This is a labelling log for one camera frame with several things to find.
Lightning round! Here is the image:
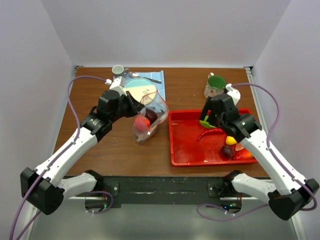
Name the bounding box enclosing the red chili pepper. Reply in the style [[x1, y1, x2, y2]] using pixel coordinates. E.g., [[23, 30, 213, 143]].
[[196, 128, 225, 142]]

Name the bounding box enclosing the dark red plum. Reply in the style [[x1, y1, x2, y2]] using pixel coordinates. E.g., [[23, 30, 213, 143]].
[[220, 145, 235, 159], [144, 108, 158, 124]]

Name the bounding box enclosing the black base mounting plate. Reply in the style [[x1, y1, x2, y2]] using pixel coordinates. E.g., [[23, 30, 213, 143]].
[[69, 175, 253, 210]]

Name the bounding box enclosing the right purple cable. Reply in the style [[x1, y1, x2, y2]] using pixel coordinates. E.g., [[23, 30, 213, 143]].
[[231, 83, 317, 212]]

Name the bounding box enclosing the purple cable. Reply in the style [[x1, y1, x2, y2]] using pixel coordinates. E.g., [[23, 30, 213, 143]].
[[231, 83, 317, 212], [8, 75, 107, 240]]

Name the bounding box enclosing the red apple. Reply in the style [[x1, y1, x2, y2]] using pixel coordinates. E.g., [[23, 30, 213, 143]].
[[133, 116, 151, 133]]

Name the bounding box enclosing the red pink peach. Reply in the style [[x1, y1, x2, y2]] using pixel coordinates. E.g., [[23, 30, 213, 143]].
[[233, 149, 254, 161]]

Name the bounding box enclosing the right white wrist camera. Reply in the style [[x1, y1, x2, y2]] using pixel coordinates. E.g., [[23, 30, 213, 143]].
[[224, 83, 241, 106]]

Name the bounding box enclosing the red plastic tray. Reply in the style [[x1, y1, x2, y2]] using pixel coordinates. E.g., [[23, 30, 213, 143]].
[[168, 110, 257, 167]]

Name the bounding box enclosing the watermelon slice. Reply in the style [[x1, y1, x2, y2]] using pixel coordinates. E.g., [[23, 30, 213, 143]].
[[234, 143, 244, 152]]

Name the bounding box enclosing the clear zip top bag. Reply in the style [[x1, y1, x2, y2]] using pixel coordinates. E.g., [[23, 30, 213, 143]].
[[132, 91, 169, 144]]

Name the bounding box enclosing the yellow lemon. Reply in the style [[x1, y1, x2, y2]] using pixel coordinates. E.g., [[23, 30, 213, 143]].
[[225, 136, 237, 146]]

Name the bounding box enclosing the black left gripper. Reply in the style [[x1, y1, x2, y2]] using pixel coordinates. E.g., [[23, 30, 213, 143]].
[[109, 90, 145, 123]]

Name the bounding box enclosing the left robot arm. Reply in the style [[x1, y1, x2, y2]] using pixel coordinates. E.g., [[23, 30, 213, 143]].
[[20, 90, 145, 215]]

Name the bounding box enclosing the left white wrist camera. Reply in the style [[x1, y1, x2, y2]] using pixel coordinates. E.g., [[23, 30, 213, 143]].
[[105, 76, 127, 96]]

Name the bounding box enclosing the floral mug green inside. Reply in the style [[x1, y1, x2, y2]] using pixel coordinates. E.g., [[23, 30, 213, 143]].
[[204, 72, 227, 98]]

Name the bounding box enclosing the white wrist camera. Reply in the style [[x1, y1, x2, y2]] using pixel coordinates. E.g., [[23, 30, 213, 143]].
[[224, 83, 241, 106], [105, 76, 127, 96]]

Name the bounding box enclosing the grey toy fish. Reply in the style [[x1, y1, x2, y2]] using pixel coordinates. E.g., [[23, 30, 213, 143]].
[[135, 127, 157, 144]]

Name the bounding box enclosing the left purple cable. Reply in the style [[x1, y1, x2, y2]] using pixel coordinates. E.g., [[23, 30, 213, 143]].
[[8, 75, 107, 240]]

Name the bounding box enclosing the grey mug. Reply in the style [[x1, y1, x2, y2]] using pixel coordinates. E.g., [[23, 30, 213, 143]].
[[111, 65, 130, 79]]

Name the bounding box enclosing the cream and teal plate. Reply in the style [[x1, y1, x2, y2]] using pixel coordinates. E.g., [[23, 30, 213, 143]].
[[124, 78, 158, 105]]

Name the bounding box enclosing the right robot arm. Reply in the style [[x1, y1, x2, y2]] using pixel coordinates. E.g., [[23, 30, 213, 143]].
[[199, 93, 320, 221]]

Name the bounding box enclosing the blue checked cloth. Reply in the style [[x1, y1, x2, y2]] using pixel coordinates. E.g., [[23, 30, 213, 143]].
[[123, 70, 166, 100]]

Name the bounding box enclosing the metal spoon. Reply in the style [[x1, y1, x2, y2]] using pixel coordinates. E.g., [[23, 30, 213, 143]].
[[128, 71, 162, 84]]

